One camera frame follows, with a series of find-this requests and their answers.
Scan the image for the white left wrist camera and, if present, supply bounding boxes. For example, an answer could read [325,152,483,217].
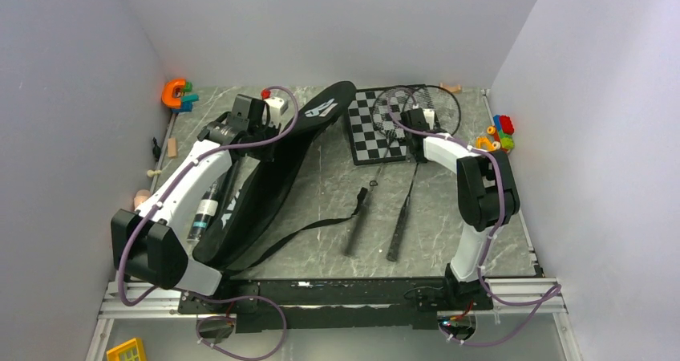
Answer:
[261,89,289,126]

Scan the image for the black racket bag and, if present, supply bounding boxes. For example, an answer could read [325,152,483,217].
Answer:
[193,81,357,270]

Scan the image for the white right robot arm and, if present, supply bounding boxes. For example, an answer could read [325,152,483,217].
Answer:
[390,108,520,309]

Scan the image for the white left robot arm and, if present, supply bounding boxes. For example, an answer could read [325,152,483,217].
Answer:
[111,89,298,313]

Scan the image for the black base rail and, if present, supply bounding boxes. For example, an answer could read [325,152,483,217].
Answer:
[178,276,493,333]

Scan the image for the white chess pawn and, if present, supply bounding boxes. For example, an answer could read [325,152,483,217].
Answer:
[146,169,162,178]

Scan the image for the yellow window toy frame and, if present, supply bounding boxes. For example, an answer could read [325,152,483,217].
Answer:
[106,338,147,361]

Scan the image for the small wooden block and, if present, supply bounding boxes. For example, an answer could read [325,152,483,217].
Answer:
[166,137,178,159]

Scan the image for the black white chessboard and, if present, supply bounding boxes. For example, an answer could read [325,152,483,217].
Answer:
[346,84,452,167]

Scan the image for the beige rolling pin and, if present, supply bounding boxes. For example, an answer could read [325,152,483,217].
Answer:
[133,189,152,209]

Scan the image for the colourful brick toy stack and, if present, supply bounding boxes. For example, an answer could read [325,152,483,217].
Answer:
[486,115,515,153]

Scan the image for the teal green toy blocks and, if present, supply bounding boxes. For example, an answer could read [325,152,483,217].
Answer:
[177,80,199,113]

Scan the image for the wooden arch block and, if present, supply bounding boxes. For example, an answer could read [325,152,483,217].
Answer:
[439,83,463,94]

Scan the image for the yellow triangle toy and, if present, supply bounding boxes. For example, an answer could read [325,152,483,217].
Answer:
[475,136,500,152]

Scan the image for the orange letter toy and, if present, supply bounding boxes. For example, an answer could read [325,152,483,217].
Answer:
[161,78,187,109]

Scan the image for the black shuttlecock tube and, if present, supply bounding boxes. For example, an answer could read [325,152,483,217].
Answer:
[187,176,224,245]

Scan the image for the small black figure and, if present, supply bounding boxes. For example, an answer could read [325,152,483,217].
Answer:
[152,137,162,162]

